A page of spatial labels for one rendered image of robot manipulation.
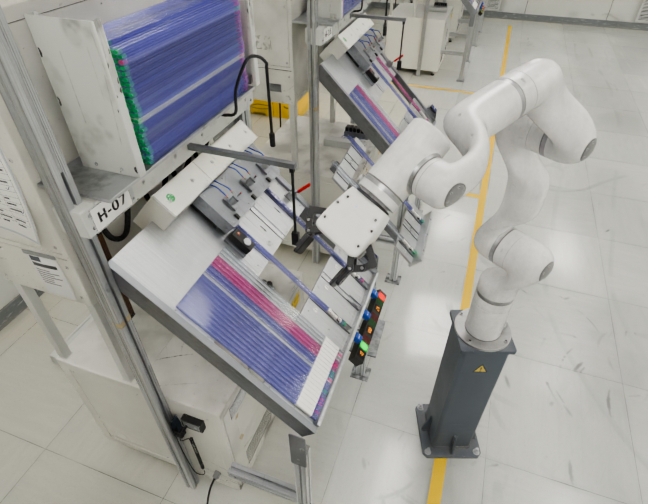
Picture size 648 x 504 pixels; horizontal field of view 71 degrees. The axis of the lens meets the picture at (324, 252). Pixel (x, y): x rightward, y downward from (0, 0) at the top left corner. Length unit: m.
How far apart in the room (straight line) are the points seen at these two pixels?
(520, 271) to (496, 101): 0.58
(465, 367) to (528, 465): 0.70
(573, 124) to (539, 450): 1.56
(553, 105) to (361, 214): 0.49
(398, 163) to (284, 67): 1.61
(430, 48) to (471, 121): 4.99
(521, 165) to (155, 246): 0.96
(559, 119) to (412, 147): 0.40
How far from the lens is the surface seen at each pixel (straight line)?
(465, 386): 1.79
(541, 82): 1.01
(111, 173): 1.14
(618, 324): 2.99
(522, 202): 1.25
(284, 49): 2.32
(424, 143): 0.80
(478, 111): 0.89
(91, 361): 1.79
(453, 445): 2.13
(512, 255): 1.36
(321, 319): 1.48
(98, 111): 1.07
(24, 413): 2.61
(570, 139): 1.11
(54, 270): 1.37
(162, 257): 1.27
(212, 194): 1.37
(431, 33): 5.80
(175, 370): 1.66
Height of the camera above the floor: 1.92
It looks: 41 degrees down
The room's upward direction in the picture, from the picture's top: straight up
